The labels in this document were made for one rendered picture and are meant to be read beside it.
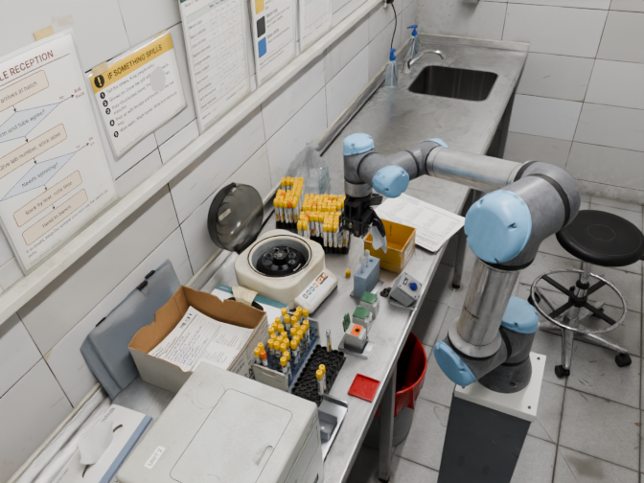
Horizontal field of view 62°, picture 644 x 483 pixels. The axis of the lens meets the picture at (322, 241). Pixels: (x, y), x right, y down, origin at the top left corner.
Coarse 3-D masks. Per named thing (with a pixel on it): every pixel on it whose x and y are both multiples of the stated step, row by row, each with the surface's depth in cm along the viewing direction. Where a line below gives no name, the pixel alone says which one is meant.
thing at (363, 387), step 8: (360, 376) 145; (352, 384) 142; (360, 384) 143; (368, 384) 143; (376, 384) 143; (352, 392) 141; (360, 392) 141; (368, 392) 141; (376, 392) 141; (368, 400) 139
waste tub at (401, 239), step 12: (384, 228) 184; (396, 228) 181; (408, 228) 179; (372, 240) 181; (396, 240) 184; (408, 240) 173; (372, 252) 175; (396, 252) 170; (408, 252) 177; (384, 264) 176; (396, 264) 173
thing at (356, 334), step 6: (354, 324) 150; (348, 330) 148; (354, 330) 148; (360, 330) 148; (348, 336) 148; (354, 336) 147; (360, 336) 147; (348, 342) 150; (354, 342) 148; (360, 342) 147
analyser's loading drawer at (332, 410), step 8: (328, 400) 135; (336, 400) 133; (320, 408) 134; (328, 408) 134; (336, 408) 134; (344, 408) 133; (320, 416) 131; (328, 416) 129; (336, 416) 128; (320, 424) 130; (328, 424) 130; (336, 424) 129; (320, 432) 126; (328, 432) 129; (328, 440) 127; (328, 448) 126
